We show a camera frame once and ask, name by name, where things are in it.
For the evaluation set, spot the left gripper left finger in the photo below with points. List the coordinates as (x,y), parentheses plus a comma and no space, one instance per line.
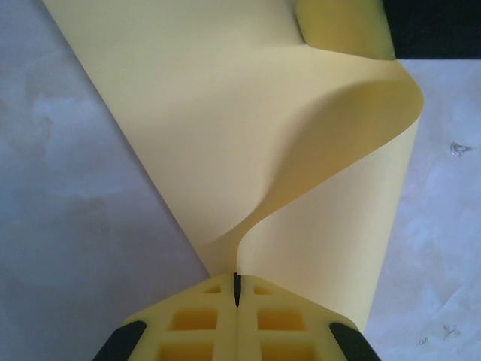
(195,301)

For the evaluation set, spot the yellow paper sheet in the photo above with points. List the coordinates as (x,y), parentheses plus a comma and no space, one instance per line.
(225,113)

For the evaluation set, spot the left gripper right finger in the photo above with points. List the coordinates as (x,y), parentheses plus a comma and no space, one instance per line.
(285,304)

